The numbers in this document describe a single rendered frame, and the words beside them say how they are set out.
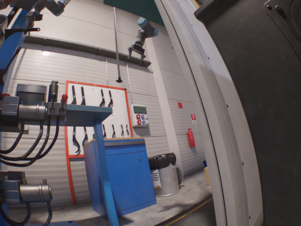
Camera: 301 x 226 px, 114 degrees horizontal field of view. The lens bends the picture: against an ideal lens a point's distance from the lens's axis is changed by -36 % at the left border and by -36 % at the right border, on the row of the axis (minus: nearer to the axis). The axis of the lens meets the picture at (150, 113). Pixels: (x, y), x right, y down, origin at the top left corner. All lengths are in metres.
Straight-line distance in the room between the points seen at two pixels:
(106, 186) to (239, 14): 1.27
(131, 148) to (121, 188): 0.53
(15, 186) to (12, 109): 0.42
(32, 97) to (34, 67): 2.41
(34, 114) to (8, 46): 0.97
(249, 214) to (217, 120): 0.29
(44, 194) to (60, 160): 1.97
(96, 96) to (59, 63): 1.16
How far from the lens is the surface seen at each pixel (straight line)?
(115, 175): 1.80
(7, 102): 1.00
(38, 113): 0.96
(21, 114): 0.98
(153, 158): 2.32
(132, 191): 1.91
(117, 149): 1.84
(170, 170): 2.37
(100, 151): 1.27
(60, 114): 0.97
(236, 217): 0.39
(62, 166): 2.84
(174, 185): 2.43
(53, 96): 0.81
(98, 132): 1.30
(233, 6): 0.27
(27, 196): 0.92
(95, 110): 1.15
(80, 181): 2.89
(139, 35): 1.51
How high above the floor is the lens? 0.60
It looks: 18 degrees up
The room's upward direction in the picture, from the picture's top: 11 degrees counter-clockwise
